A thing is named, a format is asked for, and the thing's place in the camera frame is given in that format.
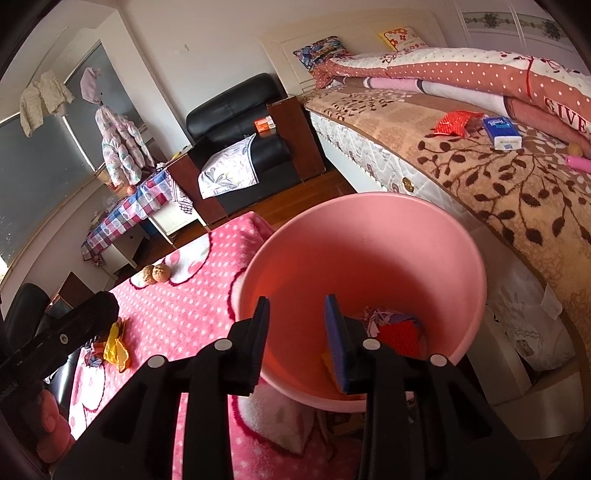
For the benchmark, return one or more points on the red foam net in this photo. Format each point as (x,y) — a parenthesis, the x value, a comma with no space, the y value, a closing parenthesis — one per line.
(401,337)

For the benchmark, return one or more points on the black armchair with floral cloth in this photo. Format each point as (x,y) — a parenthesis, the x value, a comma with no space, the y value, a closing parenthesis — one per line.
(231,110)

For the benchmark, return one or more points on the lilac hat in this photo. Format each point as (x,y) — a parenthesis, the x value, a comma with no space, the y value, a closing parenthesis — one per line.
(91,85)

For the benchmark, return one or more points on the cream hanging jacket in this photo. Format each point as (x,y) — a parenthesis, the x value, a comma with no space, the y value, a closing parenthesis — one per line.
(44,99)

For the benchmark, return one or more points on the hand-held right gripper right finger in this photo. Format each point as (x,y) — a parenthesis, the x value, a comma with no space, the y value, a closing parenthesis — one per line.
(334,337)

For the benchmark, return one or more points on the brown leaf bedspread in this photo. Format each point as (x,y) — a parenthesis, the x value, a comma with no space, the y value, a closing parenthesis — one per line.
(508,184)

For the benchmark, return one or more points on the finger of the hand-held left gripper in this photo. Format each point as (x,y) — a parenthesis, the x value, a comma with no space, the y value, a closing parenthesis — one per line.
(78,323)

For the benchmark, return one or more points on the yellow flower pillow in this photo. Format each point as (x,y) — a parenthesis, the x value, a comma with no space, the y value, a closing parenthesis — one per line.
(401,38)

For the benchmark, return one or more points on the wide grey window blind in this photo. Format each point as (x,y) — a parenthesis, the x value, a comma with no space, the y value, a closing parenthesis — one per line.
(37,184)

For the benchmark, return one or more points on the red snack packet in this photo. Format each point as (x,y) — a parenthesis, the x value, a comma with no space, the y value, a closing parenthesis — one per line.
(455,123)

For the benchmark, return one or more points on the narrow grey window blind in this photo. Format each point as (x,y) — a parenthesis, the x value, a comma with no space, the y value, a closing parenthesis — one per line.
(111,78)

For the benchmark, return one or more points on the blue tissue pack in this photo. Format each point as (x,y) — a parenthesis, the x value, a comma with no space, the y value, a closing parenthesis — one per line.
(501,133)

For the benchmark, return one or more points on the white wardrobe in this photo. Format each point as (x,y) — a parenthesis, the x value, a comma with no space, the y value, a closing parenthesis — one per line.
(508,21)

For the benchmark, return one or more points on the pastel puffy jacket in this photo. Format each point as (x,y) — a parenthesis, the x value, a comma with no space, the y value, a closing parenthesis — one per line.
(122,143)

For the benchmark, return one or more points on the pink floral quilt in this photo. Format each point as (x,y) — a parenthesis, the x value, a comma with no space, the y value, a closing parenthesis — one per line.
(461,74)

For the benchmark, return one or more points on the person's left hand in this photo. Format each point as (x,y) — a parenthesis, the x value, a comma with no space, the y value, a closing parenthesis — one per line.
(51,415)

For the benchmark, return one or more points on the pink polka dot blanket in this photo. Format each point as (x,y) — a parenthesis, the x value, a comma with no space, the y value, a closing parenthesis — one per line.
(194,286)

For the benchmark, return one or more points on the checked tablecloth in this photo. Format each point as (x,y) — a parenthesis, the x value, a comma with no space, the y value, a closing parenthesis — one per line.
(129,207)

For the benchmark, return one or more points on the bed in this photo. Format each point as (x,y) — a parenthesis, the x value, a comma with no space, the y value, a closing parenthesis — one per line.
(369,157)

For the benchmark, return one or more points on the white table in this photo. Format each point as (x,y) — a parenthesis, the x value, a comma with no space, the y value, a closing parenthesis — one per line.
(159,226)

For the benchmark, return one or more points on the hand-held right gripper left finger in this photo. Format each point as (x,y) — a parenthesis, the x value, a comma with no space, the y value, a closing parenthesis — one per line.
(258,350)

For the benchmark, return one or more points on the pink plastic bucket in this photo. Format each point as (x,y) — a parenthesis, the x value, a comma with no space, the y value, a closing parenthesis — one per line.
(369,258)

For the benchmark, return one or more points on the small walnut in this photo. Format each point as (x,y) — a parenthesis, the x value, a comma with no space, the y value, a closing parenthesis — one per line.
(575,150)

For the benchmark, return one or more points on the pink tube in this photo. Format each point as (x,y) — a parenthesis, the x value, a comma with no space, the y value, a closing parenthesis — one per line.
(579,163)

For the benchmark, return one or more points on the floral seat cloth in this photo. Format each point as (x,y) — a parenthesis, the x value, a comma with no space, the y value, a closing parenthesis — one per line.
(228,168)

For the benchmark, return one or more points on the paper bag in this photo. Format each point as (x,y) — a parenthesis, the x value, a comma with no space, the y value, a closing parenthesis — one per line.
(111,180)

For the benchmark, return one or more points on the yellow foam net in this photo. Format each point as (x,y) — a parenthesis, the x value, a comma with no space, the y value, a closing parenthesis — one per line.
(328,364)

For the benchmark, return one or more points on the purple and white wrapper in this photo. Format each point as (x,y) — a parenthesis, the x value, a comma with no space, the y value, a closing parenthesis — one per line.
(383,318)

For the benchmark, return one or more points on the white plastic bag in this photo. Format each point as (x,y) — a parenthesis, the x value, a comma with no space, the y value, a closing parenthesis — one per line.
(531,323)

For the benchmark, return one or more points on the orange box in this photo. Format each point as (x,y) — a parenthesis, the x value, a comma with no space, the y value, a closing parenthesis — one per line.
(264,124)

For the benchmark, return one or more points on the cartoon print pillow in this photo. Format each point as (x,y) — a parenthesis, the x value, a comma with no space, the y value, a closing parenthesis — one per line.
(321,53)

